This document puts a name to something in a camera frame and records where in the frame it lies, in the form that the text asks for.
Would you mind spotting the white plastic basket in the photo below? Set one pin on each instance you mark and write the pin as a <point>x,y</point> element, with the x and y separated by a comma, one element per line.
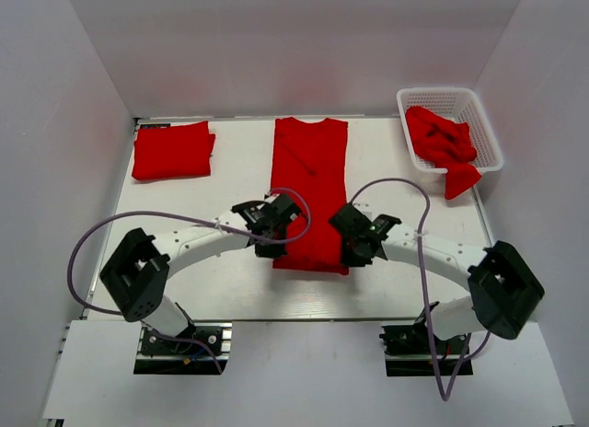
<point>460,105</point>

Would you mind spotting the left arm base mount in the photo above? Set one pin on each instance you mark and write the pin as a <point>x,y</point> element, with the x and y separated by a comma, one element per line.
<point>209,356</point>

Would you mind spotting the red t-shirts in basket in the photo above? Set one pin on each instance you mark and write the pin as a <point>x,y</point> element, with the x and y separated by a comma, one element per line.
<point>446,145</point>

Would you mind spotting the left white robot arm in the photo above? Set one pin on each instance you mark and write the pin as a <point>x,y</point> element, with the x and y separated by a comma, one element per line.
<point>136,273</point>

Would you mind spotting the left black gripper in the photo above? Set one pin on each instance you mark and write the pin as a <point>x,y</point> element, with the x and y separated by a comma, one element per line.
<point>273,251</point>

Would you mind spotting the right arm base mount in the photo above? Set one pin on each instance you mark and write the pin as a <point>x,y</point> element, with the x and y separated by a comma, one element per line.
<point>407,352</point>

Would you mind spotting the red t-shirt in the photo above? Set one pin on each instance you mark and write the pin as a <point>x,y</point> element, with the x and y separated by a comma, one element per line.
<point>310,158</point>
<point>173,152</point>

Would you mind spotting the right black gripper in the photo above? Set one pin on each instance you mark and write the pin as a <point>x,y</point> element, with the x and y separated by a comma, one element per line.
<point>351,260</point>

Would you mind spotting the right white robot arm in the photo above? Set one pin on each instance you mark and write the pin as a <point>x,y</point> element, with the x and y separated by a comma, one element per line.
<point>503,292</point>

